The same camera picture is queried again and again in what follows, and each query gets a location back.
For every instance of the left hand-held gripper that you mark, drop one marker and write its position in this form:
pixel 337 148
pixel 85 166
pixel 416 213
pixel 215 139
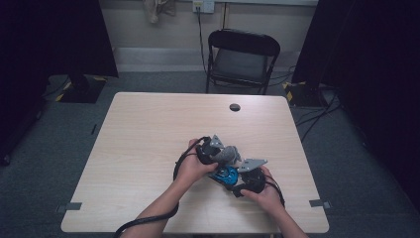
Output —
pixel 206 152

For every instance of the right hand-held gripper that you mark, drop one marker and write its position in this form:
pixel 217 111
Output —
pixel 254 180

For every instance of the grey cloth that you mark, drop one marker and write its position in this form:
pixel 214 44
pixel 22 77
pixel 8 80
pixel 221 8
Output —
pixel 229 154

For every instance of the blue toy car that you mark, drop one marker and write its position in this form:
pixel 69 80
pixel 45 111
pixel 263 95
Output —
pixel 228 174

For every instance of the person's right hand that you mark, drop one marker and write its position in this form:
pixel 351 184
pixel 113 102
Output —
pixel 269 196

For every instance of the person's left hand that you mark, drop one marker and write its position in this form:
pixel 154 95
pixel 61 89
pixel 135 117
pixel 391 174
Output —
pixel 191 170

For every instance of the round black table grommet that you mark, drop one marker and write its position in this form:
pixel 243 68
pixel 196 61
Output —
pixel 234 107

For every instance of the grey tape piece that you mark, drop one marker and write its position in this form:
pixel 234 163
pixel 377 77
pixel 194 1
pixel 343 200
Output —
pixel 318 203
pixel 71 206

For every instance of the black folding chair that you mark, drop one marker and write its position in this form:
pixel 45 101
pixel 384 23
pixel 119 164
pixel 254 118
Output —
pixel 239 64

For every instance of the black stand base yellow tape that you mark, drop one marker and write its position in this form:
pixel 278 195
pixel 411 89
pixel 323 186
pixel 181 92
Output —
pixel 82 92
pixel 303 95

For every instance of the black floor tape strip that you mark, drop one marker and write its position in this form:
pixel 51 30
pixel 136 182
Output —
pixel 94 129

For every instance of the beige hanging cloth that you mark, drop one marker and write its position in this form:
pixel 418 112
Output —
pixel 155 8

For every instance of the black curtain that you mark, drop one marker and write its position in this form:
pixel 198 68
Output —
pixel 373 66
pixel 49 49

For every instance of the white wall socket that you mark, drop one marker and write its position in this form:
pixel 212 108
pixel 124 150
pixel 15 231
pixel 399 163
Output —
pixel 203 6

